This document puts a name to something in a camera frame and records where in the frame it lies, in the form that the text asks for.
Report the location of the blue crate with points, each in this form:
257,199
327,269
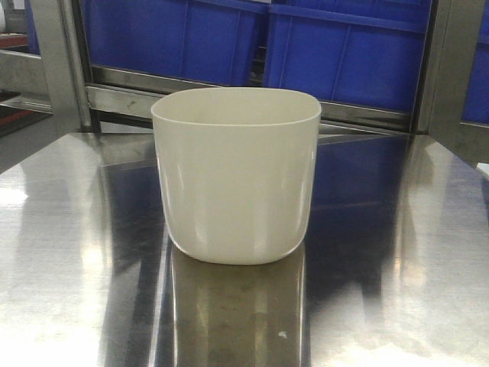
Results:
207,41
476,102
364,53

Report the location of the stainless steel shelf rack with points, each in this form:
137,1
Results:
61,79

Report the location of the white plastic bin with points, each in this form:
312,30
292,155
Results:
236,167

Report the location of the blue crate far right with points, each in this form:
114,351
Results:
476,102

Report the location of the blue crate left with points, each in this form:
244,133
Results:
207,41

